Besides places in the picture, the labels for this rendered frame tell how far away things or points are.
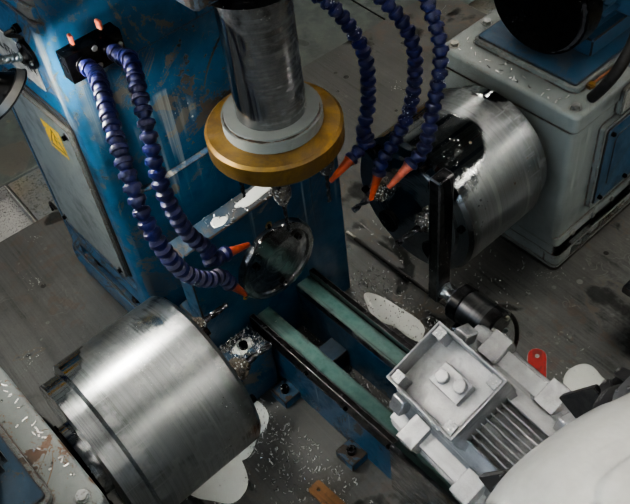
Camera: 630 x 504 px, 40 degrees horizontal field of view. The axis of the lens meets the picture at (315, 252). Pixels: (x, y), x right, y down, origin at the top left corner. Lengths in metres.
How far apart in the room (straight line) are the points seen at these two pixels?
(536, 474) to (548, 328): 0.99
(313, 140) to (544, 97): 0.47
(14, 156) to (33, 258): 1.58
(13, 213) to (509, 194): 1.57
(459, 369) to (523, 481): 0.55
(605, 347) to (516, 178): 0.35
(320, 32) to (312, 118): 2.53
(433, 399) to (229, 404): 0.26
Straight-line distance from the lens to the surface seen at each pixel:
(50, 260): 1.79
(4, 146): 3.43
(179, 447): 1.12
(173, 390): 1.10
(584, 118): 1.40
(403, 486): 1.34
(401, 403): 1.16
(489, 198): 1.33
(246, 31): 0.98
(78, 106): 1.17
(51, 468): 1.08
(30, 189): 2.54
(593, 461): 0.58
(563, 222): 1.56
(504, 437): 1.11
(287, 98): 1.05
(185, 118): 1.29
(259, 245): 1.31
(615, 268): 1.66
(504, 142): 1.36
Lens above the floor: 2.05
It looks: 49 degrees down
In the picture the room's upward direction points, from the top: 8 degrees counter-clockwise
